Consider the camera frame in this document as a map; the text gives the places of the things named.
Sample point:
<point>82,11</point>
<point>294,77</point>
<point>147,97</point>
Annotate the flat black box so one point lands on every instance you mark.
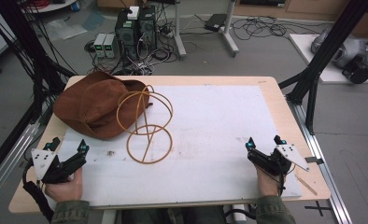
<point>215,21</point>

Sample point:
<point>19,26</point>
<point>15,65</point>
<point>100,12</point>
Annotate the black device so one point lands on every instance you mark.
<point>358,70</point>

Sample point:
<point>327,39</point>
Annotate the white desk leg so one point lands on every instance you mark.
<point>230,34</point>
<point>179,37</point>

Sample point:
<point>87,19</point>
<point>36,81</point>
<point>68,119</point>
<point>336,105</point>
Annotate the person's right hand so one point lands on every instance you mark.
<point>267,185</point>

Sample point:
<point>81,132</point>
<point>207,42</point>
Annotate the black computer tower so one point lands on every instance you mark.
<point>126,35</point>
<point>147,28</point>

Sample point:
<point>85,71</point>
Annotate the brown suede hat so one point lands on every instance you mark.
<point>92,102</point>

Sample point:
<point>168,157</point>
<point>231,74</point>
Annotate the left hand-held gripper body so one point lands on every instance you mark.
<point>45,161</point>

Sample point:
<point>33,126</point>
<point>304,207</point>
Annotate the grey robot shell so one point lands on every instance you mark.
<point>347,49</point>

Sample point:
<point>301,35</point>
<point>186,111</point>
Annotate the white foam board mat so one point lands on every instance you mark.
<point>210,124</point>

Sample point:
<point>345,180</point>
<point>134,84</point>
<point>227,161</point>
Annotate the wooden cabinet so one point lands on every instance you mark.
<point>297,7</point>

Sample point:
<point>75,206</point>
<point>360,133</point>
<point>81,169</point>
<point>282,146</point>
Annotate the thin wooden stick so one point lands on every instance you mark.
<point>306,185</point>

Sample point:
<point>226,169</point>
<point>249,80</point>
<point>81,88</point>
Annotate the white round table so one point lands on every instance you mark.
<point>59,6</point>

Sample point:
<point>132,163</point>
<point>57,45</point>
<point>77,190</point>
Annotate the person's left hand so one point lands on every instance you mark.
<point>65,189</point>

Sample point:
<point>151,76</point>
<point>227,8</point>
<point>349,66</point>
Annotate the black tape piece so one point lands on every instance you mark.
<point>313,160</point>

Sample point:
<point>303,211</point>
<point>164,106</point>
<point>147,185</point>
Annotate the teal sheet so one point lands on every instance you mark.
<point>93,20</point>

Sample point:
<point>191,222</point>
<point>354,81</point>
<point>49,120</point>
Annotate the black metal frame stand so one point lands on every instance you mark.
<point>26,46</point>
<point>325,49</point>

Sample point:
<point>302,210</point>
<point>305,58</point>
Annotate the white platform board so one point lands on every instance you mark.
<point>306,53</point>

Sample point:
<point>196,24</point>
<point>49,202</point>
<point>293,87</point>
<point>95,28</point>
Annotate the aluminium rail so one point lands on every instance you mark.
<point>322,161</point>
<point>14,152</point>

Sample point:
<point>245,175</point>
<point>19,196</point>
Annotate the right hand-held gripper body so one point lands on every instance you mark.
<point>272,163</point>

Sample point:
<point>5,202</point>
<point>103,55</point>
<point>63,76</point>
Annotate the white box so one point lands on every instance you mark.
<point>133,12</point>

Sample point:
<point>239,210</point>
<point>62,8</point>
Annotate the blue tape roll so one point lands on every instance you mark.
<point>75,6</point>

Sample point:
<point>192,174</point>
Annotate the grey power supply unit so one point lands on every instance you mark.
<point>99,45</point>
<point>110,46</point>

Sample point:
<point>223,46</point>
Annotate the clear plastic sheet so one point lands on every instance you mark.
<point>63,29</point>

